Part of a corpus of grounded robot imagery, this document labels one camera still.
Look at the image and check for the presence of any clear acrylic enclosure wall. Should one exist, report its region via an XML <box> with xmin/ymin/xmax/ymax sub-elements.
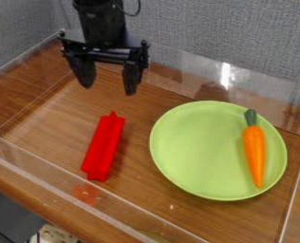
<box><xmin>0</xmin><ymin>40</ymin><xmax>300</xmax><ymax>243</ymax></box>

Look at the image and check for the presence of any green plate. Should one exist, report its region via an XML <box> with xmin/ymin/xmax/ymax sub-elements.
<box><xmin>148</xmin><ymin>101</ymin><xmax>287</xmax><ymax>201</ymax></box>

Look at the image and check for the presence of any orange toy carrot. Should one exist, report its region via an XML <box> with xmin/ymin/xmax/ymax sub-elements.
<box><xmin>242</xmin><ymin>109</ymin><xmax>265</xmax><ymax>188</ymax></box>

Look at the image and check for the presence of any black cable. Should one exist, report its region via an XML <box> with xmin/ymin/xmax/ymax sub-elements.
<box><xmin>112</xmin><ymin>0</ymin><xmax>142</xmax><ymax>17</ymax></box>

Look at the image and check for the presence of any white power strip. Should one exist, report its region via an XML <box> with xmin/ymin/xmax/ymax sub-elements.
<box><xmin>25</xmin><ymin>224</ymin><xmax>79</xmax><ymax>243</ymax></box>

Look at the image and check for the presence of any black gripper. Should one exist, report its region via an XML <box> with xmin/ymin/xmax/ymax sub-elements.
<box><xmin>59</xmin><ymin>0</ymin><xmax>148</xmax><ymax>95</ymax></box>

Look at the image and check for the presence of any red star-profile block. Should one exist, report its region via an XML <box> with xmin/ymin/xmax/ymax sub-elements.
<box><xmin>82</xmin><ymin>111</ymin><xmax>124</xmax><ymax>181</ymax></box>

